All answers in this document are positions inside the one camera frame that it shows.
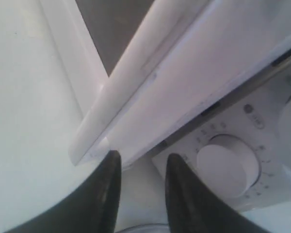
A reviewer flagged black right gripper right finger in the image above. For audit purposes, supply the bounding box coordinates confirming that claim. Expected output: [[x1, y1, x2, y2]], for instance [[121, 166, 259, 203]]
[[165, 153, 257, 233]]

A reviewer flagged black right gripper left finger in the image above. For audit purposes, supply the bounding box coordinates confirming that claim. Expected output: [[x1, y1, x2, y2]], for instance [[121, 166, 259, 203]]
[[9, 150, 122, 233]]

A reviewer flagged white microwave door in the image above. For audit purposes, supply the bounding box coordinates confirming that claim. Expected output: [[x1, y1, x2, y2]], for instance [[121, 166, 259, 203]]
[[41, 0, 291, 166]]

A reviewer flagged white microwave oven body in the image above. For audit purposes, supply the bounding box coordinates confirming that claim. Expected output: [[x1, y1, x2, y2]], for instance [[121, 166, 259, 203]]
[[151, 36, 291, 219]]

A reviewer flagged lower white control knob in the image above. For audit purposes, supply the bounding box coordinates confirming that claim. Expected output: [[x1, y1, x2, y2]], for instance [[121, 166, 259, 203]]
[[196, 134, 260, 199]]

